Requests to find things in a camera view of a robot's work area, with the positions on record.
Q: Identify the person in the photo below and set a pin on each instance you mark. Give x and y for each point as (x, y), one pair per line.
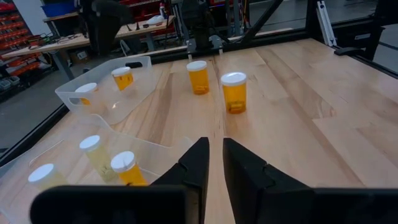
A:
(105, 28)

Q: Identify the wooden workbench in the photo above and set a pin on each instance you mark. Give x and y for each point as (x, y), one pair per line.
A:
(140, 29)

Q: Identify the large orange pill bottle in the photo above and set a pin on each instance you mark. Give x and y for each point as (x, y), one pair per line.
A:
(198, 79)
(234, 93)
(122, 79)
(87, 88)

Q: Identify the shelf rack with red bins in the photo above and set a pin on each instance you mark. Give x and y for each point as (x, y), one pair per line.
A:
(15, 34)

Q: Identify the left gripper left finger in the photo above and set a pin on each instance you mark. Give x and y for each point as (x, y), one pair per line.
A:
(196, 168)

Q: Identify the small orange pill bottle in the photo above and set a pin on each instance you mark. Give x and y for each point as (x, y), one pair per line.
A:
(129, 172)

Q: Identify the clear plastic bin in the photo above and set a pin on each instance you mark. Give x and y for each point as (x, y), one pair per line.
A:
(155, 152)

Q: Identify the clear plastic lid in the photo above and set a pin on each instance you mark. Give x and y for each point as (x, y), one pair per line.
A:
(140, 77)

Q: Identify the grey storage bins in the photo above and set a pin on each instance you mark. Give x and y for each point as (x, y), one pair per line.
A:
(9, 83)

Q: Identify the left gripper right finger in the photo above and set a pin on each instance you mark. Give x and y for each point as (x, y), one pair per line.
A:
(255, 193)

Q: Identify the white rounded object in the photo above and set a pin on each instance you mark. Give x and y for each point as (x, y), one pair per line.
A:
(155, 20)

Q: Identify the blue plastic bin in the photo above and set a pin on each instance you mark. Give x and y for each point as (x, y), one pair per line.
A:
(59, 9)

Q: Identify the small pale yellow pill bottle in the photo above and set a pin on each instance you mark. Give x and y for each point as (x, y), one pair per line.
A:
(45, 175)
(98, 158)

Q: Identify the grey metal bracket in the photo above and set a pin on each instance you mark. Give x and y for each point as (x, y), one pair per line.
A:
(191, 46)
(216, 42)

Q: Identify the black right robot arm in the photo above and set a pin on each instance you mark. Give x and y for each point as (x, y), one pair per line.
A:
(199, 18)

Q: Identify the cardboard box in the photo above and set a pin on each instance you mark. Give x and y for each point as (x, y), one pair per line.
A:
(79, 57)

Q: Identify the silver aluminium bar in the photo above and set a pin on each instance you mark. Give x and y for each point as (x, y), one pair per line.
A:
(326, 25)

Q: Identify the black frame clamp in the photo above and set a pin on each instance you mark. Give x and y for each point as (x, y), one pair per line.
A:
(348, 51)

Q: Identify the white bottle with red cap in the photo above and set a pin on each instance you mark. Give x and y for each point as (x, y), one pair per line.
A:
(162, 11)

